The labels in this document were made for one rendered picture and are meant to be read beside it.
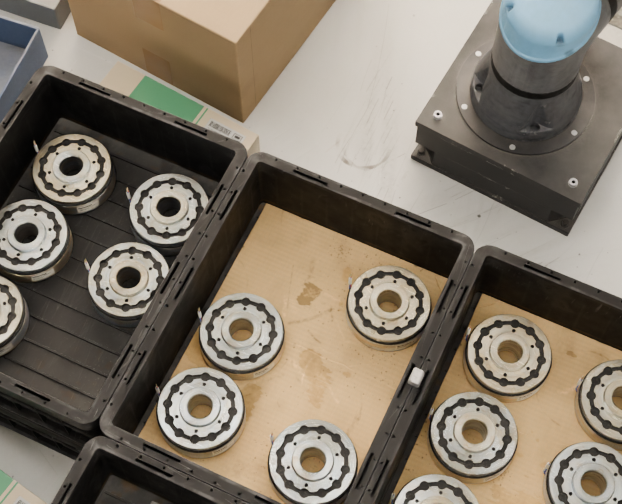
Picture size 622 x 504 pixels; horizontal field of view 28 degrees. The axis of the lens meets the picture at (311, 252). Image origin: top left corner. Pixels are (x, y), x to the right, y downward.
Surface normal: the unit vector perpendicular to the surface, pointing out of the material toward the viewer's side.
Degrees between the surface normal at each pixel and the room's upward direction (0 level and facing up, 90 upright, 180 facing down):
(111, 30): 90
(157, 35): 90
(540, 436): 0
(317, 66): 0
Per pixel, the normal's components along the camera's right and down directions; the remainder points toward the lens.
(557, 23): -0.08, -0.31
